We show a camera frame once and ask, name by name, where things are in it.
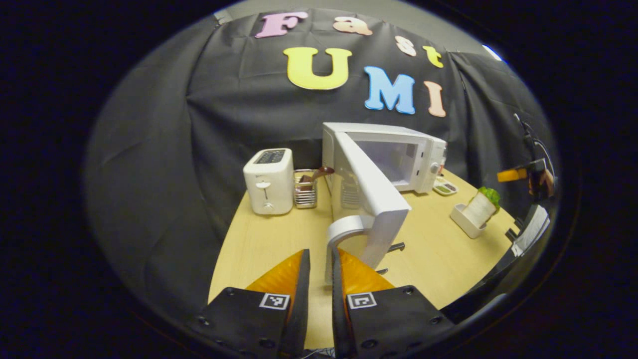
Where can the white divided plate of grains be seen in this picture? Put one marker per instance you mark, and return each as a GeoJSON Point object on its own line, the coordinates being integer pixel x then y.
{"type": "Point", "coordinates": [445, 188]}

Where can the metal mesh utensil holder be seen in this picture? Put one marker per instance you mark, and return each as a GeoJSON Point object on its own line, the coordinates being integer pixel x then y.
{"type": "Point", "coordinates": [305, 197]}

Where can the brown spoon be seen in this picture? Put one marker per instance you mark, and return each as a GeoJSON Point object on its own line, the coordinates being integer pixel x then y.
{"type": "Point", "coordinates": [319, 173]}

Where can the white toaster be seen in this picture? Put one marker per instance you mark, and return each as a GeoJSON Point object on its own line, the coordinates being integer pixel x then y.
{"type": "Point", "coordinates": [268, 184]}

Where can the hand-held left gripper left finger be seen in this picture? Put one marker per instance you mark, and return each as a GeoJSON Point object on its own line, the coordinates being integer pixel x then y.
{"type": "Point", "coordinates": [301, 309]}

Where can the white microwave oven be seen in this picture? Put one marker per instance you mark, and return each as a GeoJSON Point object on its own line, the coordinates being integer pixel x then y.
{"type": "Point", "coordinates": [369, 194]}

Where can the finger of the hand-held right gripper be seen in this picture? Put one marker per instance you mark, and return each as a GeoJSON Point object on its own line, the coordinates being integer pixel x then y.
{"type": "Point", "coordinates": [511, 175]}

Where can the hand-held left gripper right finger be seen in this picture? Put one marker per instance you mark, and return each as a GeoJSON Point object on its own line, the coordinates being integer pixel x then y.
{"type": "Point", "coordinates": [339, 309]}

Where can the sandwich with lettuce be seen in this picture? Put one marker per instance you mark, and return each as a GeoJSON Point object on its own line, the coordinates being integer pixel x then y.
{"type": "Point", "coordinates": [481, 209]}

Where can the white paper sheet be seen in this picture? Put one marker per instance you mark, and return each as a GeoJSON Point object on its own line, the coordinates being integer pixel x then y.
{"type": "Point", "coordinates": [533, 229]}

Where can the black backdrop cloth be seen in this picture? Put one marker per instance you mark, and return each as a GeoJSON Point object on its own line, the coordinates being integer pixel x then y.
{"type": "Point", "coordinates": [164, 164]}

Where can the white ribbed tray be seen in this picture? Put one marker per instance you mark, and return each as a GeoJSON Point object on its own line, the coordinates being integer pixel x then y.
{"type": "Point", "coordinates": [463, 222]}

